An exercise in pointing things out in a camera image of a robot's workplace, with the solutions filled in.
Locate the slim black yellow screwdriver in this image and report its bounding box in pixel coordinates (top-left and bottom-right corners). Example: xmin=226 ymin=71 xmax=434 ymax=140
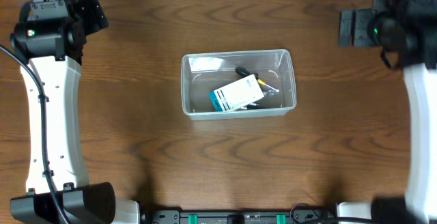
xmin=235 ymin=66 xmax=279 ymax=93

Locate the white blue cardboard box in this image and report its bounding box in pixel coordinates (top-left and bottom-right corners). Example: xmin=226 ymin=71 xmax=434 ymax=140
xmin=209 ymin=74 xmax=264 ymax=112

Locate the silver wrench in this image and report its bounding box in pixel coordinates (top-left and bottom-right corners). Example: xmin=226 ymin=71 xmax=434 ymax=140
xmin=262 ymin=90 xmax=276 ymax=96

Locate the small black orange hammer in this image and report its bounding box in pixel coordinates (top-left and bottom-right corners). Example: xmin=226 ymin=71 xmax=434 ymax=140
xmin=238 ymin=103 xmax=264 ymax=111

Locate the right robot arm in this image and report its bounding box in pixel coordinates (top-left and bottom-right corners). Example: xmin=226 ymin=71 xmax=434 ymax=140
xmin=338 ymin=0 xmax=436 ymax=223

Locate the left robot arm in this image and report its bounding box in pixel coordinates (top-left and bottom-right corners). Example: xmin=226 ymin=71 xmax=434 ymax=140
xmin=6 ymin=0 xmax=141 ymax=223

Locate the clear plastic container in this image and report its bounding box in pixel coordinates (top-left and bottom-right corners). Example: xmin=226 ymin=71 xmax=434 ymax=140
xmin=181 ymin=49 xmax=297 ymax=120

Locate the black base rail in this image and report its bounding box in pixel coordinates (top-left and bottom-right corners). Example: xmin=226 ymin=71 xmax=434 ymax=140
xmin=139 ymin=208 xmax=407 ymax=224

